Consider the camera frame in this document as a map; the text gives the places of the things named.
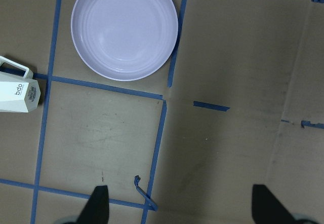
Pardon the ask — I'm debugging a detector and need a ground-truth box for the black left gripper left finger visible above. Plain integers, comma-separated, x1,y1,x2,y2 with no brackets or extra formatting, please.
76,185,109,224

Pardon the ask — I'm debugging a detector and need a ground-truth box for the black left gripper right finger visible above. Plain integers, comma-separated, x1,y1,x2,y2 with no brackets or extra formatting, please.
252,184,299,224

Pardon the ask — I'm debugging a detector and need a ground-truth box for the white faceted mug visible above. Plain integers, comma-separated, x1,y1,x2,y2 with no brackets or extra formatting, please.
1,56,41,113

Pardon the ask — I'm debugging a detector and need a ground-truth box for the lavender round plate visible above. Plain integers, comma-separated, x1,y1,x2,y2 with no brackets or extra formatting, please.
70,0,178,81

